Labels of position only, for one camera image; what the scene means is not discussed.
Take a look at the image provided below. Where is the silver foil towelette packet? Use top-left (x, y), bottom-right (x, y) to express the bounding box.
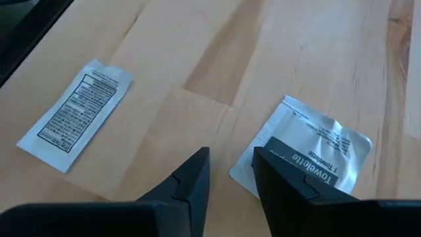
top-left (229, 95), bottom-right (374, 199)

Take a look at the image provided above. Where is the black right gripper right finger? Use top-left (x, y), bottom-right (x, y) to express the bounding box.
top-left (252, 147), bottom-right (360, 237)

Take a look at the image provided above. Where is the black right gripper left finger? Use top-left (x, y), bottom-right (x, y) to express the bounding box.
top-left (136, 147), bottom-right (211, 237)

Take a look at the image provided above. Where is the white drug facts packet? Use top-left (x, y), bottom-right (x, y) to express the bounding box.
top-left (15, 58), bottom-right (135, 174)

